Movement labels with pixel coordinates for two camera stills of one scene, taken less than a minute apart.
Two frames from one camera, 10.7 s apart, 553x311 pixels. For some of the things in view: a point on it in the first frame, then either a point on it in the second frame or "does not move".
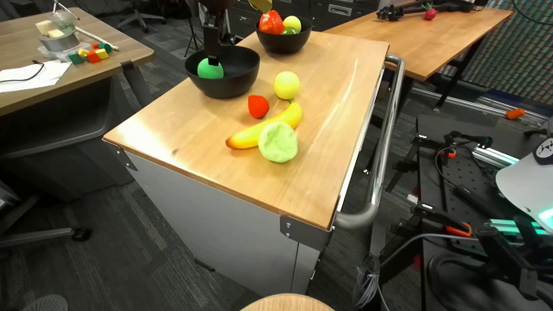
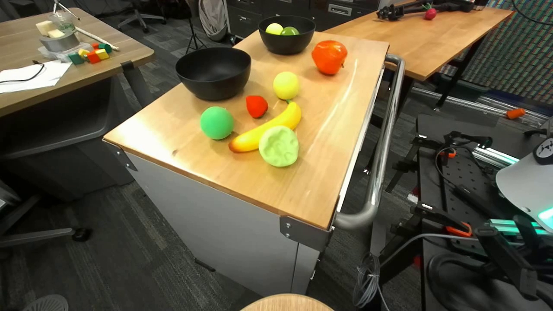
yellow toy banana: [247, 137] does not move
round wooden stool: [287, 301] does not move
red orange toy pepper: [270, 23] -> [329, 55]
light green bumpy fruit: [278, 142] does not move
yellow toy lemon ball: [285, 85] does not move
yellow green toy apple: [291, 24] -> [275, 28]
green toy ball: [209, 71] -> [218, 123]
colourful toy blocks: [99, 52] does not move
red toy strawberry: [258, 106] does not move
